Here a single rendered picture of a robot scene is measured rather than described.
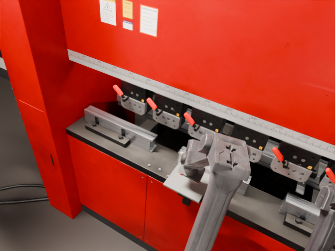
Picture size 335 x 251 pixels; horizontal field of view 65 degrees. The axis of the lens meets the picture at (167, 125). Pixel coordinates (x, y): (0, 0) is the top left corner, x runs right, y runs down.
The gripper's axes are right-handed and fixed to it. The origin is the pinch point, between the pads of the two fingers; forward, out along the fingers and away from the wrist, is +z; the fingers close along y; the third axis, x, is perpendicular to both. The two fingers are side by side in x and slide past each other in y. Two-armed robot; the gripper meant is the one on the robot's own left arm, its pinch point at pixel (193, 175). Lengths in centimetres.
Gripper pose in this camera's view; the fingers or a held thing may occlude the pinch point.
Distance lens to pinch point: 123.8
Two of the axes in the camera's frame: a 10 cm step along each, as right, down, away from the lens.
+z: 1.7, 4.1, 9.0
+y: -8.7, -3.6, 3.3
